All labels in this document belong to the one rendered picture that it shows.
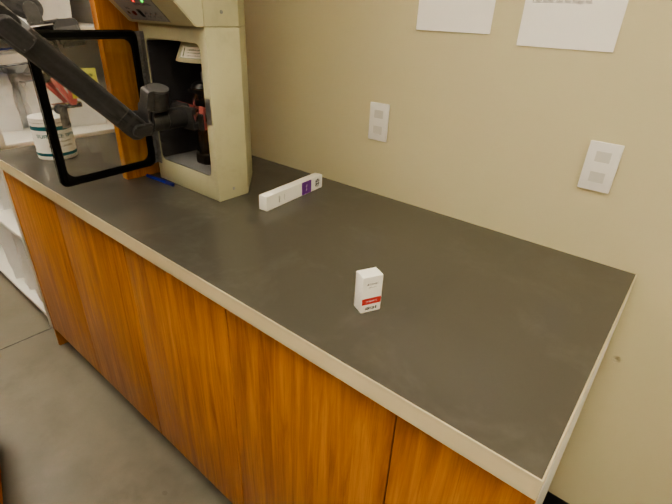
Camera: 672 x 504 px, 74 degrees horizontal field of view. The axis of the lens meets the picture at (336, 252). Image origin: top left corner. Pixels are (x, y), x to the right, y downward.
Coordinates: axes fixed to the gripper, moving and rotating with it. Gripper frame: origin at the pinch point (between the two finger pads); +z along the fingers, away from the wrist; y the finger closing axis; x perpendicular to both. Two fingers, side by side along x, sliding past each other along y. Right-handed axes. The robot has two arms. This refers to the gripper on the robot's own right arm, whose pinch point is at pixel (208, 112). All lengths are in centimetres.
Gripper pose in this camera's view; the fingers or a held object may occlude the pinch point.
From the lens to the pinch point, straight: 149.9
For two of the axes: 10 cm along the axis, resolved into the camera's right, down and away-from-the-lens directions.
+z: 6.4, -3.5, 6.8
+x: -0.3, 8.8, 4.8
